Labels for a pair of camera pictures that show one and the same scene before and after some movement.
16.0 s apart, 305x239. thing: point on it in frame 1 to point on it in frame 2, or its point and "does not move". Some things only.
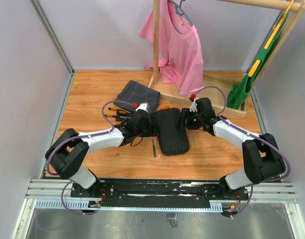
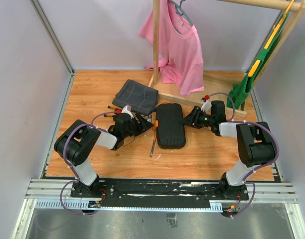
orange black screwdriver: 166,107 to 156,108
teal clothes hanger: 180,11 does not move
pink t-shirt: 181,60 does not move
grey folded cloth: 135,92 does not move
